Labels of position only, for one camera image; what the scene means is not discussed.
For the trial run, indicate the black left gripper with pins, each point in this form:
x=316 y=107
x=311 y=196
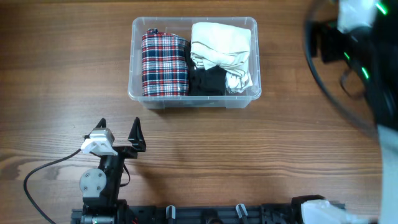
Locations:
x=137 y=138

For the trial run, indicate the plaid flannel cloth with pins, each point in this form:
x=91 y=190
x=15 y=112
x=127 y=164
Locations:
x=164 y=66

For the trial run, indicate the black cloth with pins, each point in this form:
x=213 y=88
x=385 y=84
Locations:
x=203 y=82

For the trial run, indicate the white printed cloth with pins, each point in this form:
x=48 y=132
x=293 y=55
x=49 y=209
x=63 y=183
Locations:
x=238 y=79

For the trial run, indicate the cream cloth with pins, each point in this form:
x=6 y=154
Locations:
x=215 y=44

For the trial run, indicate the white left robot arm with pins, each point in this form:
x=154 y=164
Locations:
x=100 y=186

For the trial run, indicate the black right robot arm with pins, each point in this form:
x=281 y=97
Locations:
x=364 y=36

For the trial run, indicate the clear plastic storage box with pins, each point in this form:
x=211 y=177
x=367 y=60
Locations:
x=182 y=26

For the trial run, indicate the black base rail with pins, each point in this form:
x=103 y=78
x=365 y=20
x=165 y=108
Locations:
x=264 y=214

